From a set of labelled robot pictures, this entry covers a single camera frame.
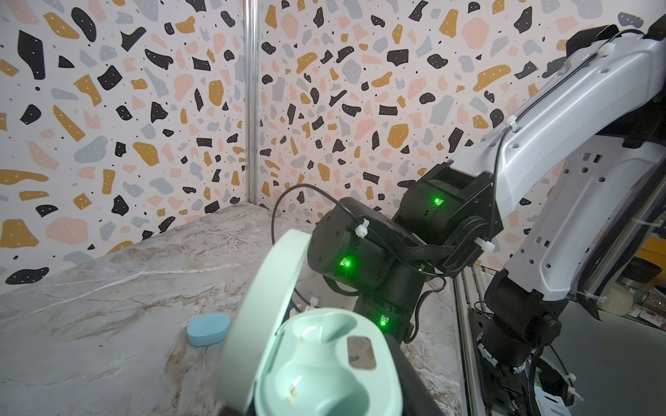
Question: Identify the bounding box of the mint green earbud case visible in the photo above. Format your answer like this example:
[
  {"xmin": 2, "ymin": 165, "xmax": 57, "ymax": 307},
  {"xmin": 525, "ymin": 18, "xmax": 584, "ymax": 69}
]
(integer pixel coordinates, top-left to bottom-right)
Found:
[{"xmin": 215, "ymin": 230, "xmax": 403, "ymax": 415}]

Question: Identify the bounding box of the blue earbud case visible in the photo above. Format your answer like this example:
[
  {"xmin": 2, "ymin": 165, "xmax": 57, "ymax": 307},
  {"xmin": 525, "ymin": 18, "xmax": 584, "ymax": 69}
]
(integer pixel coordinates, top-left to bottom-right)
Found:
[{"xmin": 187, "ymin": 312, "xmax": 231, "ymax": 347}]

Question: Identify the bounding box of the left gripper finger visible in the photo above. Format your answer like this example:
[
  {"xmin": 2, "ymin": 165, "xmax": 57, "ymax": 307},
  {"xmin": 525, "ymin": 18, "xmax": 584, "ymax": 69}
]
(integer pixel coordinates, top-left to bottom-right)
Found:
[{"xmin": 385, "ymin": 336, "xmax": 444, "ymax": 416}]

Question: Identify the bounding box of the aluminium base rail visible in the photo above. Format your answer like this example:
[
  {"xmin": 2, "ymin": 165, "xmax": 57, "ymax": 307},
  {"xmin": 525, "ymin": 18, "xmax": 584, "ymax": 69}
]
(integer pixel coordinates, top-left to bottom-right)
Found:
[{"xmin": 453, "ymin": 264, "xmax": 553, "ymax": 416}]

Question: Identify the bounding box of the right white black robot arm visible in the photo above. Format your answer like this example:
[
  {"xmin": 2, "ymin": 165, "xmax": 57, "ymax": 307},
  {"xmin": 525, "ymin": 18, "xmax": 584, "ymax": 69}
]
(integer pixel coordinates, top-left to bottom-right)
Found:
[{"xmin": 307, "ymin": 19, "xmax": 665, "ymax": 415}]

